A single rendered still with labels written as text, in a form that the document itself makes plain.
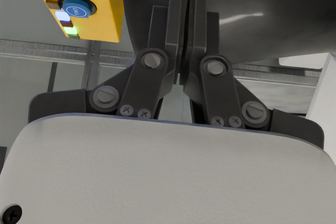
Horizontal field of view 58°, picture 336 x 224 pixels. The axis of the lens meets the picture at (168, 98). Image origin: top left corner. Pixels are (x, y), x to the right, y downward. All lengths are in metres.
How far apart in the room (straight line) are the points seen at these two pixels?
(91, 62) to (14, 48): 0.23
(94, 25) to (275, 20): 0.37
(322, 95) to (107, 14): 0.34
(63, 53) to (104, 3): 0.51
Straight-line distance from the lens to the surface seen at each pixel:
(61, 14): 0.51
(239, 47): 0.24
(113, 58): 0.92
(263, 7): 0.20
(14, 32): 1.03
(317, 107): 0.51
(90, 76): 0.92
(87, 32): 0.56
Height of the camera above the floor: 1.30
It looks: 14 degrees down
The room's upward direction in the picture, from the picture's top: 175 degrees counter-clockwise
